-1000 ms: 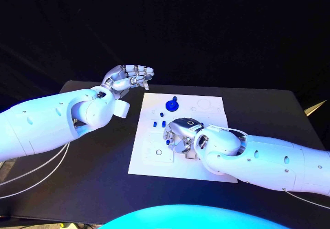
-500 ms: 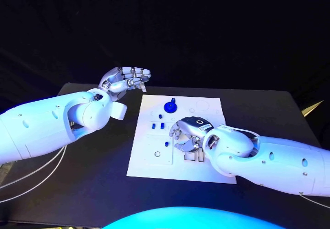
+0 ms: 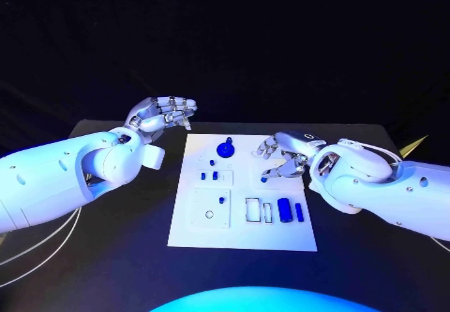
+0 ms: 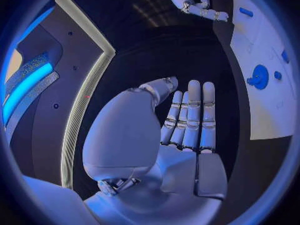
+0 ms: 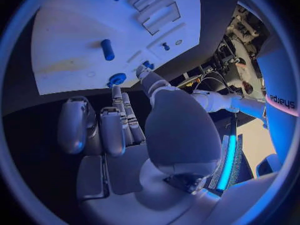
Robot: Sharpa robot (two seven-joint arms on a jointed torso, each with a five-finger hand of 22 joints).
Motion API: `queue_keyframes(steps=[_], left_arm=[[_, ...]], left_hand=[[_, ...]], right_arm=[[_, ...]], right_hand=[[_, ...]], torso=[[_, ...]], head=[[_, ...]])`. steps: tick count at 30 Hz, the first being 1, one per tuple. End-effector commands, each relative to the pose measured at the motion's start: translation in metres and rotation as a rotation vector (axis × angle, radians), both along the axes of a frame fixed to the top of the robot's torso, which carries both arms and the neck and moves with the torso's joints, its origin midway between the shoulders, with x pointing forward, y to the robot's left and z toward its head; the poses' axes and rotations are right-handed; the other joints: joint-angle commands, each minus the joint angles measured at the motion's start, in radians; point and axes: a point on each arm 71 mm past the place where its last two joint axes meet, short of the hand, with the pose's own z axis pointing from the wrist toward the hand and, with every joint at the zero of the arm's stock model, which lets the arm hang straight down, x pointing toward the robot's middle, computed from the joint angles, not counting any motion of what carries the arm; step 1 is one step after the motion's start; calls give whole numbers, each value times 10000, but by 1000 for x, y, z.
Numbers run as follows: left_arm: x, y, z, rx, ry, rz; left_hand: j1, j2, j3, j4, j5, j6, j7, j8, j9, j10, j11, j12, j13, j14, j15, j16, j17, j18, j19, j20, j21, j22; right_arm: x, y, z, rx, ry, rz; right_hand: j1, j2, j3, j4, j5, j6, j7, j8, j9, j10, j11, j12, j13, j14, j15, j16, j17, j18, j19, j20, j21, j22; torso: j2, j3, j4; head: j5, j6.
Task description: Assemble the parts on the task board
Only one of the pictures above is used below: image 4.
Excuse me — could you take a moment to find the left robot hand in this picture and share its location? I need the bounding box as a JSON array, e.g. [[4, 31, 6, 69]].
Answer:
[[81, 75, 229, 225]]

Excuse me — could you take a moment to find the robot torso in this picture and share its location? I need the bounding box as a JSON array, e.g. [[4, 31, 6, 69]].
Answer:
[[3, 0, 117, 190]]

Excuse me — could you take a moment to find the white task board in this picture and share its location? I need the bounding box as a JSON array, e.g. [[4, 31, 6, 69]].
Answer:
[[229, 0, 299, 141]]

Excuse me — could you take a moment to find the blue block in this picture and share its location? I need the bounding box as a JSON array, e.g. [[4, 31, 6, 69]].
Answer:
[[280, 49, 291, 64]]

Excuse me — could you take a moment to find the blue long cylinder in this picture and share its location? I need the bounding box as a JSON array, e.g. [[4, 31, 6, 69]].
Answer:
[[238, 6, 255, 18]]

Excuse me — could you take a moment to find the blue gear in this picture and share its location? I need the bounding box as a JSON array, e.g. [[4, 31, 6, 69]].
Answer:
[[246, 64, 270, 91]]

